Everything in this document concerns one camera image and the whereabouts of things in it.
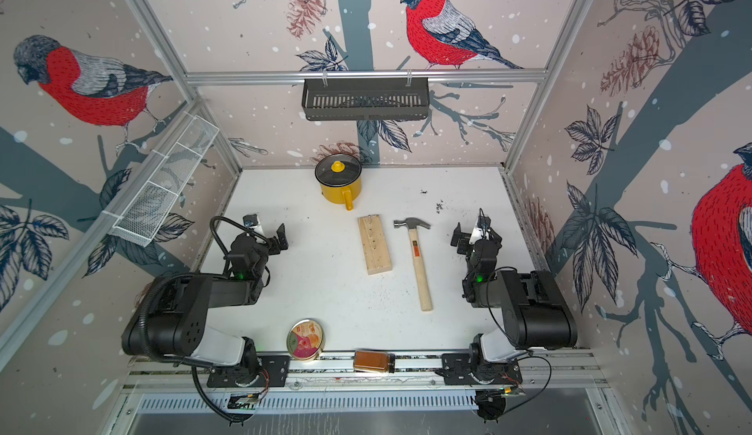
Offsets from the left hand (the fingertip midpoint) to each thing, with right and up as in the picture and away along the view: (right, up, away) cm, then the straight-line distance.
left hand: (272, 220), depth 91 cm
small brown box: (+33, -34, -18) cm, 51 cm away
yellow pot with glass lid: (+20, +14, +13) cm, 27 cm away
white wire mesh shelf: (-32, +3, -12) cm, 34 cm away
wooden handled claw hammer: (+46, -2, +10) cm, 47 cm away
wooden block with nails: (+33, -8, +3) cm, 34 cm away
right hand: (+66, -1, 0) cm, 66 cm away
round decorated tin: (+15, -30, -16) cm, 37 cm away
